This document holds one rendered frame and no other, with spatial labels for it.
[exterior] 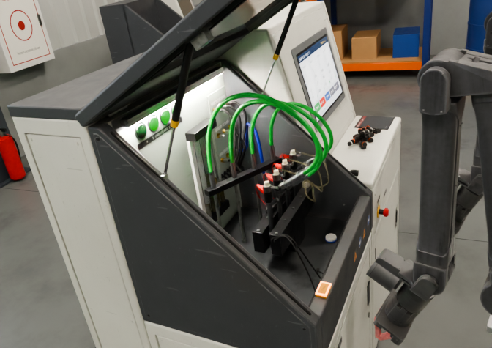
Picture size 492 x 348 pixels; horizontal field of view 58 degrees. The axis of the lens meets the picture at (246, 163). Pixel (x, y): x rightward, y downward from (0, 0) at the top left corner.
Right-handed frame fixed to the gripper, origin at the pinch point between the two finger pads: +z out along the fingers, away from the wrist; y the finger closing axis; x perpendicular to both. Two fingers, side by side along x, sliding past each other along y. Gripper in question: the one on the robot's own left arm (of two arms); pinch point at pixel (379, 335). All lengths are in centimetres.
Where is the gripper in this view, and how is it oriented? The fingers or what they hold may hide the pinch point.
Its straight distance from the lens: 111.5
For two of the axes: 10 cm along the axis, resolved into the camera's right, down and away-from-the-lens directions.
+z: -2.3, 7.4, 6.3
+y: -5.9, 4.1, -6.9
